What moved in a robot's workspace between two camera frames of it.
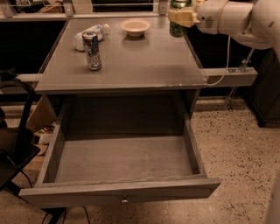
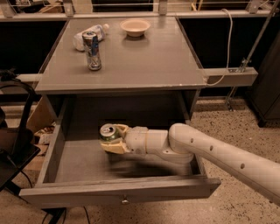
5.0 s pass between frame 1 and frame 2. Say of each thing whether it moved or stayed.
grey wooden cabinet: stayed
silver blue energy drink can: stayed
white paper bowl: stayed
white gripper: moved
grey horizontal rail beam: stayed
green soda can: moved
